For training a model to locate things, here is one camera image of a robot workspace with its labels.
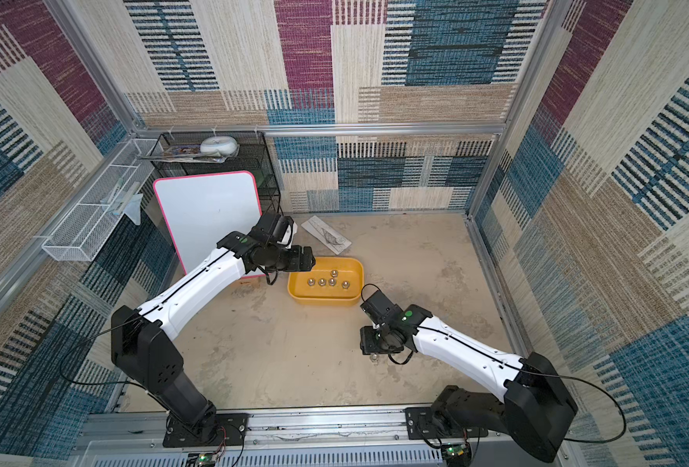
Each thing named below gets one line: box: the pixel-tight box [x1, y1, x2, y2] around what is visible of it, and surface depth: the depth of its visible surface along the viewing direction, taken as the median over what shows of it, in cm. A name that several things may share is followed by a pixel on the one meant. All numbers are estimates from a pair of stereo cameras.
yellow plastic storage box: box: [287, 256, 365, 306], surface depth 101 cm
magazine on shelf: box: [137, 143, 241, 164], surface depth 83 cm
